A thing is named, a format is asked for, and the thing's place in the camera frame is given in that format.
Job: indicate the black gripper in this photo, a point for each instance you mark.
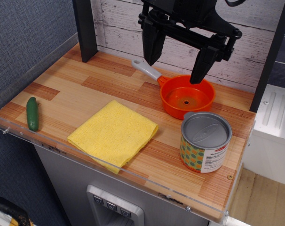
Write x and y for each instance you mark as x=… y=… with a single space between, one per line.
x=193 y=22

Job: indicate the green toy pickle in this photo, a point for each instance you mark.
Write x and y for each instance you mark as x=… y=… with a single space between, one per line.
x=32 y=114

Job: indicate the yellow folded towel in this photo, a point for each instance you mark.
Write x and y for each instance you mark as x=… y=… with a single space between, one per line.
x=114 y=135

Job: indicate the patterned can grey lid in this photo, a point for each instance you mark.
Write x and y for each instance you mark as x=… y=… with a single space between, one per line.
x=205 y=138

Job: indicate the white toy sink unit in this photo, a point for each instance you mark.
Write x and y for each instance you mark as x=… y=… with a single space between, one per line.
x=265 y=151

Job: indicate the grey toy fridge cabinet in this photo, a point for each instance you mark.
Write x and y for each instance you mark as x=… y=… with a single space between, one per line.
x=70 y=179

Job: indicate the silver water dispenser panel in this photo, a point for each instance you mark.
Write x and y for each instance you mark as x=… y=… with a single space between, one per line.
x=110 y=210

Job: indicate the clear acrylic front guard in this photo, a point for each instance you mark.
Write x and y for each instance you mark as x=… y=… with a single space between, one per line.
x=152 y=189

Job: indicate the yellow black object corner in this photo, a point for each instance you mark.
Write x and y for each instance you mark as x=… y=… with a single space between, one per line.
x=13 y=215

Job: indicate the orange toy pot grey handle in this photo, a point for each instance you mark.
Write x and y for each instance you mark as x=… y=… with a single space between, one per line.
x=177 y=94

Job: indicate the black left shelf post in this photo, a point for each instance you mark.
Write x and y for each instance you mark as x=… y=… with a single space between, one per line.
x=85 y=28

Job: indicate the black shelf post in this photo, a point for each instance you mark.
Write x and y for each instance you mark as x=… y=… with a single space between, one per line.
x=273 y=52
x=85 y=28

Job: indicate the black right shelf post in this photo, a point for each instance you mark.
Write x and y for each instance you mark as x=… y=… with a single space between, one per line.
x=273 y=52

